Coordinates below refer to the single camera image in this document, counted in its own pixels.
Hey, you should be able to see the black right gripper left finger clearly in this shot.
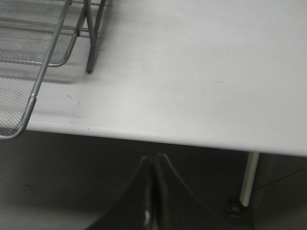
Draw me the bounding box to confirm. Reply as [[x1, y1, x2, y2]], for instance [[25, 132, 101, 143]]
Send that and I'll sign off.
[[87, 156, 155, 230]]

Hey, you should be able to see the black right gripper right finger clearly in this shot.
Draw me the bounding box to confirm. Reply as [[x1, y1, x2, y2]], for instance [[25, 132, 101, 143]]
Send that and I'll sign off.
[[153, 153, 255, 230]]

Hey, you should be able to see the silver mesh tray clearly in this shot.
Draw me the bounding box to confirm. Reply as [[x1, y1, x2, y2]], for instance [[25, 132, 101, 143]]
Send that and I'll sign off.
[[0, 0, 83, 67], [0, 9, 67, 140]]

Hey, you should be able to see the white table leg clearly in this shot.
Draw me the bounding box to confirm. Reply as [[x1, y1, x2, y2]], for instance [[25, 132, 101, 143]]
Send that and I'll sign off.
[[239, 152, 260, 207]]

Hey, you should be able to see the silver mesh bottom tray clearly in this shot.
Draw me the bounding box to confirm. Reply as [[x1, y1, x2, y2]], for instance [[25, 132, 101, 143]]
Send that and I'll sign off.
[[0, 0, 83, 67]]

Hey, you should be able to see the grey metal rack frame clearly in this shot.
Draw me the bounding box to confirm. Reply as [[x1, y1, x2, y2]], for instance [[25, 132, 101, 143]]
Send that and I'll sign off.
[[70, 0, 107, 74]]

